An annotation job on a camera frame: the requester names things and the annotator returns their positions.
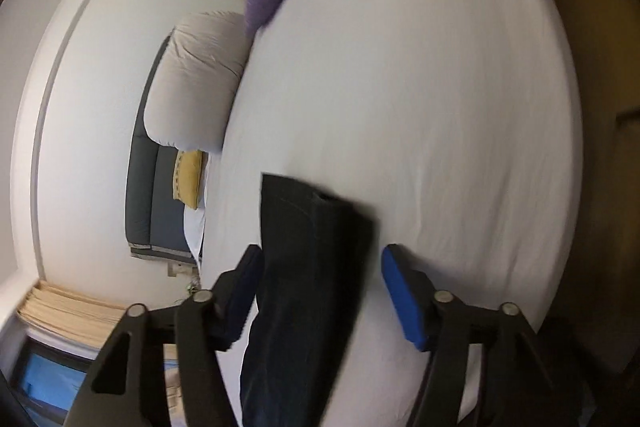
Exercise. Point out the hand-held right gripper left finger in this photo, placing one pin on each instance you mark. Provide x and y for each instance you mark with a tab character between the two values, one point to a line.
242	292

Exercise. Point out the rolled white duvet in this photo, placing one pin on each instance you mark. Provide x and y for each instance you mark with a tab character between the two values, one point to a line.
200	82

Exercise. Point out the black denim pants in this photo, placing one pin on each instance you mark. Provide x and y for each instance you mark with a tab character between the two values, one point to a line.
305	287

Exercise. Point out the cream curtain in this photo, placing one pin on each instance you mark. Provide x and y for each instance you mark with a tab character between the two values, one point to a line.
70	304

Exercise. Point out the black framed glass window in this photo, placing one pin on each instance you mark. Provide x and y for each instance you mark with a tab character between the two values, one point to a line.
47	379

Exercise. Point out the grey padded headboard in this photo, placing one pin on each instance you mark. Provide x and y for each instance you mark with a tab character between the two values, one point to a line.
150	197

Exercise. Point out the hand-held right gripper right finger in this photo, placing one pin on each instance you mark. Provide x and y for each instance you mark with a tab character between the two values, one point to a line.
405	302

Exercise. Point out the bed with white sheet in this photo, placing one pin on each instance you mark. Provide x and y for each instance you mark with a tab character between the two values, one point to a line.
425	107

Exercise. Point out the yellow cushion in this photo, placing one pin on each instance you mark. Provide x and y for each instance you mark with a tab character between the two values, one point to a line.
189	179

